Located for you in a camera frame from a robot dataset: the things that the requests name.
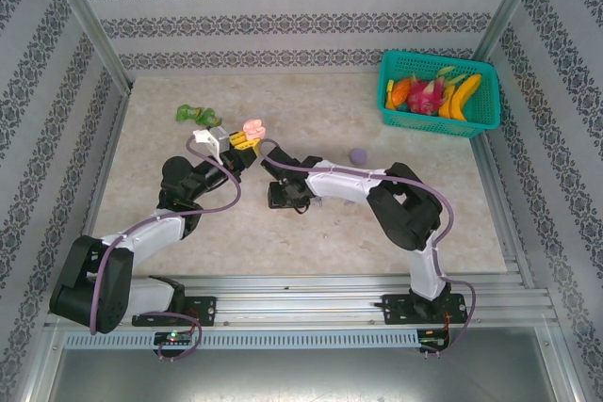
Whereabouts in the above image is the pink earbud charging case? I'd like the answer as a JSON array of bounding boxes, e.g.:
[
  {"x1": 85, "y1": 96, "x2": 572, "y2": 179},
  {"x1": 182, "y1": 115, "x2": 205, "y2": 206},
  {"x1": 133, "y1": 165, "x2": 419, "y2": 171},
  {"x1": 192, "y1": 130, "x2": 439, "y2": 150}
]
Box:
[{"x1": 240, "y1": 118, "x2": 268, "y2": 140}]

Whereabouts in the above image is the orange toy fruit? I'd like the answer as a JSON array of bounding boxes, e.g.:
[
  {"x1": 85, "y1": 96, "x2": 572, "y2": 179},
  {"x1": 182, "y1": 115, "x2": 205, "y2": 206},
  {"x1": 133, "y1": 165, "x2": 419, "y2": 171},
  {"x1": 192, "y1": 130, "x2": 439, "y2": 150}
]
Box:
[{"x1": 390, "y1": 79, "x2": 414, "y2": 108}]

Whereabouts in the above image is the teal plastic mesh basket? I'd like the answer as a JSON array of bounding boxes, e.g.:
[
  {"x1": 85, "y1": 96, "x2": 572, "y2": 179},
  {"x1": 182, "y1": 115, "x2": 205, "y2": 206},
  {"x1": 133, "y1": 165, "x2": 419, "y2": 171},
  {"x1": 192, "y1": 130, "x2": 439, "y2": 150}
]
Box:
[{"x1": 376, "y1": 49, "x2": 501, "y2": 139}]

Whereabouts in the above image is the pink toy dragon fruit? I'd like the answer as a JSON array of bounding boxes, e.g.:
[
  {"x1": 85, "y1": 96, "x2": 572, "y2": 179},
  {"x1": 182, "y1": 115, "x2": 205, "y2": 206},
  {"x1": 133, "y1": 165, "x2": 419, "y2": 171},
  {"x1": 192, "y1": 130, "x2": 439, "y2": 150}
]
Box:
[{"x1": 405, "y1": 72, "x2": 448, "y2": 116}]

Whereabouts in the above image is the grey metal panel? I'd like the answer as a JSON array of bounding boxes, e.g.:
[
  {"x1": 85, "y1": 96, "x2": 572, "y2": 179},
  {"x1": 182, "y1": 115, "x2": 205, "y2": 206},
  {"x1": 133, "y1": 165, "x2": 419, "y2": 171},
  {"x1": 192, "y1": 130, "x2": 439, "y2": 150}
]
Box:
[{"x1": 27, "y1": 347, "x2": 580, "y2": 402}]

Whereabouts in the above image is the yellow toy banana bunch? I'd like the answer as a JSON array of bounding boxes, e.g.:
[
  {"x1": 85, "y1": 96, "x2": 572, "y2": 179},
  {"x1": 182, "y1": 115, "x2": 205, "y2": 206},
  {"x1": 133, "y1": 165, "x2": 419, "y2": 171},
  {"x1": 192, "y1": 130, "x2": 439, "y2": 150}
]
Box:
[{"x1": 437, "y1": 73, "x2": 484, "y2": 121}]

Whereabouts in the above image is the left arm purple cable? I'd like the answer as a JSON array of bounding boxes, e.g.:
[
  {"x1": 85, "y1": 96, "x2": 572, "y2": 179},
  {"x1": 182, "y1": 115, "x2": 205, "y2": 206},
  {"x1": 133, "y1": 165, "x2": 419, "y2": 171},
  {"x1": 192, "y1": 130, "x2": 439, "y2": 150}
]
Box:
[{"x1": 88, "y1": 136, "x2": 244, "y2": 363}]

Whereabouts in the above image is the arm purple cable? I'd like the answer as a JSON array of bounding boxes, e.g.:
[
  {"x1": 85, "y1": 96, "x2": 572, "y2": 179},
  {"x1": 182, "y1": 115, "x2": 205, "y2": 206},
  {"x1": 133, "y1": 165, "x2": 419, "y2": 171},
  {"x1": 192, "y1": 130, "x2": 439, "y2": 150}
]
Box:
[
  {"x1": 88, "y1": 136, "x2": 244, "y2": 363},
  {"x1": 260, "y1": 137, "x2": 478, "y2": 361}
]

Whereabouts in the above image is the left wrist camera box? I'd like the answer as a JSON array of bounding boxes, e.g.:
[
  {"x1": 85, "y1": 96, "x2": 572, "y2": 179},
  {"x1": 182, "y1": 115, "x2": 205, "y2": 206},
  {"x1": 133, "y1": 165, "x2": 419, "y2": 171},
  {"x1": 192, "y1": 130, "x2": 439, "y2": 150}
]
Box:
[{"x1": 190, "y1": 126, "x2": 232, "y2": 166}]

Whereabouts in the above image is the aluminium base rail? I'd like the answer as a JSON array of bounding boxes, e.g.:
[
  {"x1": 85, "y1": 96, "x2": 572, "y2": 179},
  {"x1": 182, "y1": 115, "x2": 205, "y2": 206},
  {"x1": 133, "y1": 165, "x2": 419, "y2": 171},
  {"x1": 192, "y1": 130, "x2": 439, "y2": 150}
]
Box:
[{"x1": 44, "y1": 274, "x2": 553, "y2": 328}]

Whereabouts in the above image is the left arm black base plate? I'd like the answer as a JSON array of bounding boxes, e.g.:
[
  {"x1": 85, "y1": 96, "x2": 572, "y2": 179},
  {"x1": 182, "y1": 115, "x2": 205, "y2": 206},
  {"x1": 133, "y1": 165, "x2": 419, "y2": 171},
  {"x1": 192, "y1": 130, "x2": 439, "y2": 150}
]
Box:
[{"x1": 131, "y1": 296, "x2": 218, "y2": 328}]

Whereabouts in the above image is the grey slotted cable duct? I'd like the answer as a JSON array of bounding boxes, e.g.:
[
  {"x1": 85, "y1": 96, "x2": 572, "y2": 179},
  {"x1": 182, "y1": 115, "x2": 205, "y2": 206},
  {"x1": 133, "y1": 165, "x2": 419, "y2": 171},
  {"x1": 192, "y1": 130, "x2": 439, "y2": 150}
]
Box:
[{"x1": 63, "y1": 330, "x2": 420, "y2": 350}]

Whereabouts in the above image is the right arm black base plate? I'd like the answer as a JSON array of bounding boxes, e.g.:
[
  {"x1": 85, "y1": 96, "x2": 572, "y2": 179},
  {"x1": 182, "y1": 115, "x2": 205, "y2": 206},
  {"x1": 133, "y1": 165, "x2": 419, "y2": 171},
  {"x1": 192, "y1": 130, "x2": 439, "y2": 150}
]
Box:
[{"x1": 381, "y1": 293, "x2": 470, "y2": 327}]

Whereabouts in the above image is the aluminium frame post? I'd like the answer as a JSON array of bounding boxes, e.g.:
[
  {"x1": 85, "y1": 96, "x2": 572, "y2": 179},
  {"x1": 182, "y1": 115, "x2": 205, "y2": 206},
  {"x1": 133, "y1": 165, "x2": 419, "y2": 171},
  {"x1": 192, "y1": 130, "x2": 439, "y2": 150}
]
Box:
[
  {"x1": 472, "y1": 0, "x2": 551, "y2": 64},
  {"x1": 40, "y1": 0, "x2": 134, "y2": 92}
]

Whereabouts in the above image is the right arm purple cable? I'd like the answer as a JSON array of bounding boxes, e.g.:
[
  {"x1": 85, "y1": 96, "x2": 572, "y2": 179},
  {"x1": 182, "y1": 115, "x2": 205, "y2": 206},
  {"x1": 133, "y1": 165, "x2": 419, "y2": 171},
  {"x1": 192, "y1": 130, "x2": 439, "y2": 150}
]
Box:
[{"x1": 260, "y1": 137, "x2": 478, "y2": 361}]

